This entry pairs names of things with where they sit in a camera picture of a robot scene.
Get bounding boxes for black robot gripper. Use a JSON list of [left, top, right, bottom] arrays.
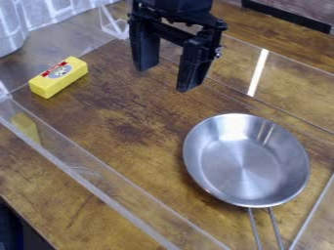
[[130, 0, 227, 93]]

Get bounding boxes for clear acrylic enclosure wall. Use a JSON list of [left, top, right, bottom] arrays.
[[0, 2, 334, 250]]

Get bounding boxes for yellow butter block toy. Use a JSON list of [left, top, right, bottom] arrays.
[[28, 57, 88, 99]]

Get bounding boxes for white patterned curtain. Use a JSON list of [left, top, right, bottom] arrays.
[[0, 0, 121, 58]]

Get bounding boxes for silver metal pan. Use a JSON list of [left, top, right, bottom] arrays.
[[182, 112, 312, 250]]

